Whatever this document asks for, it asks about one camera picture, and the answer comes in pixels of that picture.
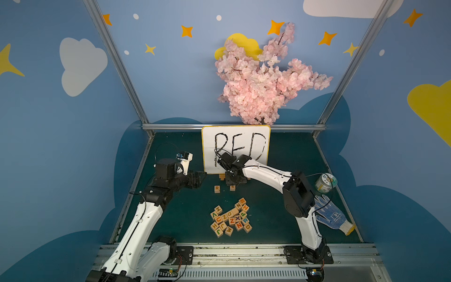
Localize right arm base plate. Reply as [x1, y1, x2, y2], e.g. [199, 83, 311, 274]
[284, 246, 334, 265]

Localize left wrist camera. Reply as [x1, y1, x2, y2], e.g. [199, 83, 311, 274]
[176, 151, 193, 175]

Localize whiteboard with word RED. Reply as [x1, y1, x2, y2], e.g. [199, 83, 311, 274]
[202, 125, 271, 175]

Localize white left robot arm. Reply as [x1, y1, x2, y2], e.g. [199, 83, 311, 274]
[86, 152, 206, 282]

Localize wooden block pile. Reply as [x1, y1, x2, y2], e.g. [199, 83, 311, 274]
[210, 197, 253, 238]

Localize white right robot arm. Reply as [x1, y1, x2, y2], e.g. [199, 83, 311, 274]
[216, 152, 329, 264]

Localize blue dotted work glove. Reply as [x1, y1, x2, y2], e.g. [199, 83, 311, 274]
[314, 195, 355, 236]

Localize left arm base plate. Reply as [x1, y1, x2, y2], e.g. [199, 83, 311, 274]
[163, 246, 194, 265]

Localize aluminium front rail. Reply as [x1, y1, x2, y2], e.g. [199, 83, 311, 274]
[92, 243, 391, 282]

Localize pink cherry blossom tree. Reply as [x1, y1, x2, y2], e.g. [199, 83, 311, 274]
[215, 22, 332, 125]

